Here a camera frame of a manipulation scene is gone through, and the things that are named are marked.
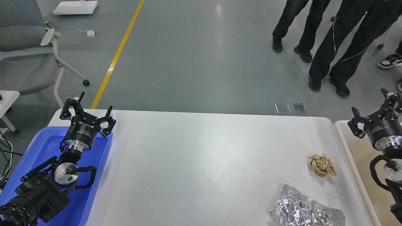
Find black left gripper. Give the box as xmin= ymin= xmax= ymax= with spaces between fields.
xmin=60 ymin=92 xmax=116 ymax=150

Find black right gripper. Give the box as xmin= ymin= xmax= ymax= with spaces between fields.
xmin=348 ymin=88 xmax=402 ymax=150

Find silver foil bag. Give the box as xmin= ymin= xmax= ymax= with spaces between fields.
xmin=269 ymin=184 xmax=346 ymax=226

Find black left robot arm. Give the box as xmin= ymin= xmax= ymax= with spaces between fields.
xmin=1 ymin=92 xmax=116 ymax=226

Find beige plastic bin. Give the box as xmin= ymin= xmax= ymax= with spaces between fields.
xmin=334 ymin=120 xmax=401 ymax=226

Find blue plastic bin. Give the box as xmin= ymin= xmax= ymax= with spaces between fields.
xmin=1 ymin=127 xmax=112 ymax=226

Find black and white sneaker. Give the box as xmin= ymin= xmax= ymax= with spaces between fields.
xmin=378 ymin=53 xmax=402 ymax=70

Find white chair leg with caster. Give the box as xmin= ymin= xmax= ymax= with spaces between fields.
xmin=377 ymin=23 xmax=393 ymax=50

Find pile of beige shells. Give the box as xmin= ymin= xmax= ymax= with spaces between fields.
xmin=310 ymin=153 xmax=337 ymax=178

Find right metal floor plate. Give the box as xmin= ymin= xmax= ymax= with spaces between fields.
xmin=291 ymin=103 xmax=307 ymax=114

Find metal floor plate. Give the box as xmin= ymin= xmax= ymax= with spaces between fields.
xmin=291 ymin=103 xmax=307 ymax=114
xmin=275 ymin=103 xmax=291 ymax=114

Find small white side table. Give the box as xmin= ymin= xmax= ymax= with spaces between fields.
xmin=0 ymin=90 xmax=20 ymax=135

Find grey office chair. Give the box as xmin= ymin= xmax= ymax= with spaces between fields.
xmin=0 ymin=0 xmax=90 ymax=107

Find left metal floor plate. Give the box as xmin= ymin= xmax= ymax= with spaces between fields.
xmin=275 ymin=103 xmax=291 ymax=114

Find person in white-striped black trousers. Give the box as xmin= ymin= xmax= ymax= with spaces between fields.
xmin=308 ymin=0 xmax=401 ymax=98

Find white flat board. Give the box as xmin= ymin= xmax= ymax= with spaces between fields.
xmin=52 ymin=0 xmax=99 ymax=15

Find person in plain black trousers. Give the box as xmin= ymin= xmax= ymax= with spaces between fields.
xmin=272 ymin=0 xmax=331 ymax=63

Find black cables at left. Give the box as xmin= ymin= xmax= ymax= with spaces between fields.
xmin=0 ymin=130 xmax=24 ymax=186

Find white power adapter with cable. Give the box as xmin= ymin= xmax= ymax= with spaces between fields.
xmin=44 ymin=19 xmax=97 ymax=37

